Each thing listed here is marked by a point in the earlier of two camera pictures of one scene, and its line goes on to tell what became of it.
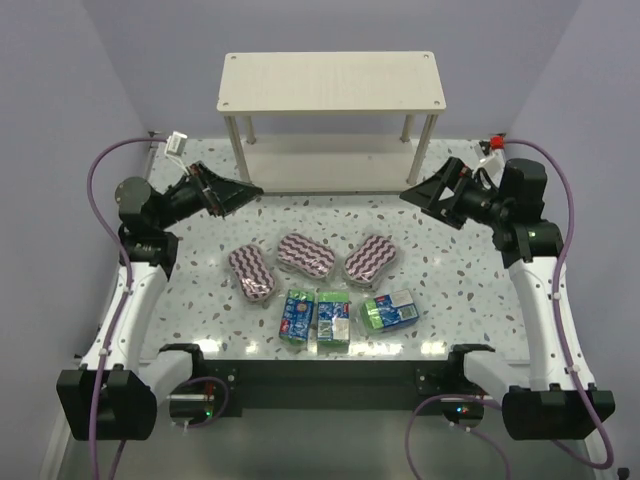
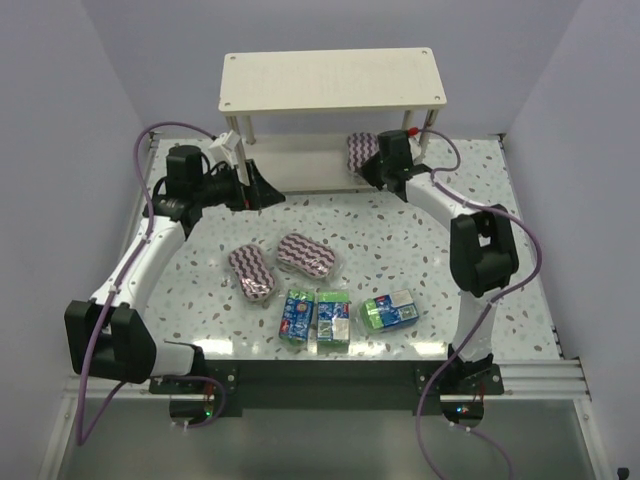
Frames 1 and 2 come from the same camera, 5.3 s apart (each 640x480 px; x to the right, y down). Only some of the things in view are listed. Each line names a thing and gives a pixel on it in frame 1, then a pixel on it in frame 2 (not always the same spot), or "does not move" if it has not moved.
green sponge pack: [333, 321] does not move
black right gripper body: [452, 191] to [379, 169]
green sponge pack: [296, 316] does not move
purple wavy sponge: [369, 257] to [361, 146]
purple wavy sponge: [255, 277] does not move
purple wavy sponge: [300, 254] does not move
